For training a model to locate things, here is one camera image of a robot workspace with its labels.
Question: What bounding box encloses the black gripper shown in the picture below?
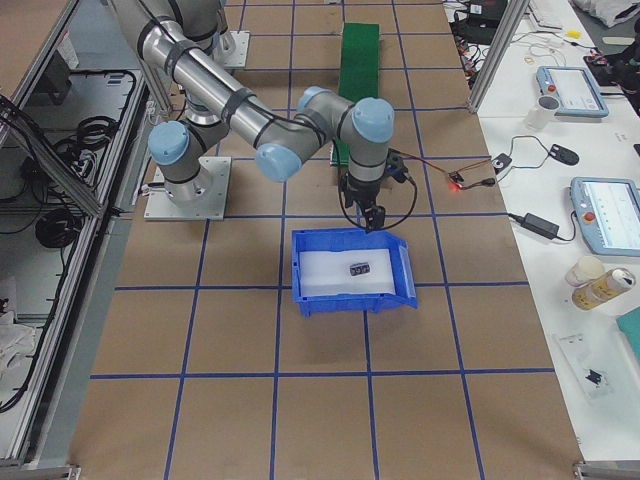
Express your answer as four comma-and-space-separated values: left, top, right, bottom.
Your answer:
339, 172, 385, 233

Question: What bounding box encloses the dark brown cylindrical capacitor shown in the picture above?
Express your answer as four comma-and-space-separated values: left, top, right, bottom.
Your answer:
349, 262, 371, 276

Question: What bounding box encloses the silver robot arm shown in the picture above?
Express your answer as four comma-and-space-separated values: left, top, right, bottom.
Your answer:
112, 1, 394, 231
168, 0, 228, 56

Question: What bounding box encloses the blue plastic bin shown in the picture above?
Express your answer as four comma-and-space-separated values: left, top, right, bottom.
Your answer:
291, 228, 418, 317

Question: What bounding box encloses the white foam pad in bin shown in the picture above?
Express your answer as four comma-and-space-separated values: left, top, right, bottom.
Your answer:
299, 249, 395, 297

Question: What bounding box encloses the small sensor board red LED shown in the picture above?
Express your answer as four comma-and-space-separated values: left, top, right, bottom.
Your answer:
448, 171, 464, 188

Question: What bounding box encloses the green conveyor belt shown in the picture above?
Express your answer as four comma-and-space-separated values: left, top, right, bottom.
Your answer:
329, 22, 384, 169

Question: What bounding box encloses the black power brick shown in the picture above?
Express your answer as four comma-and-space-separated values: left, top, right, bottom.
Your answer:
507, 213, 559, 240

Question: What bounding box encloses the white mug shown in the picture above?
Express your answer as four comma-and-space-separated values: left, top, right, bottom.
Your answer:
524, 95, 560, 131

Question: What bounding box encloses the black mouse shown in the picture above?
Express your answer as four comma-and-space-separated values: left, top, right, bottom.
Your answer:
549, 144, 580, 166

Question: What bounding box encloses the yellow drink bottle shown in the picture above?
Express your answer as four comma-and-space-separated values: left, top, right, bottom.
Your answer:
571, 268, 636, 310

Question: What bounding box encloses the lower teach pendant tablet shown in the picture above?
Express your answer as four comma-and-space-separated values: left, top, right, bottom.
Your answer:
570, 177, 639, 257

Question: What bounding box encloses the teach pendant tablet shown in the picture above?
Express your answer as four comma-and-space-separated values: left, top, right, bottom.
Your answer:
570, 177, 639, 257
536, 66, 609, 118

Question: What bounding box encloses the upper teach pendant tablet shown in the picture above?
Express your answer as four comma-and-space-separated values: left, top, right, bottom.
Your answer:
536, 66, 609, 118

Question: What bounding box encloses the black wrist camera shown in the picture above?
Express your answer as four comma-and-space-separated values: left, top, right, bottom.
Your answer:
384, 150, 410, 183

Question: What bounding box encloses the red black wire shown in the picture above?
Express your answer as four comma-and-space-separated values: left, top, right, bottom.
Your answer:
394, 134, 551, 194

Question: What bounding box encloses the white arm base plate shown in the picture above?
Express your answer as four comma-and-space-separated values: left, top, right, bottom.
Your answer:
213, 30, 250, 70
144, 156, 232, 221

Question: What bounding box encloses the aluminium frame post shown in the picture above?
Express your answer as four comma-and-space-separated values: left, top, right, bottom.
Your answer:
468, 0, 529, 113

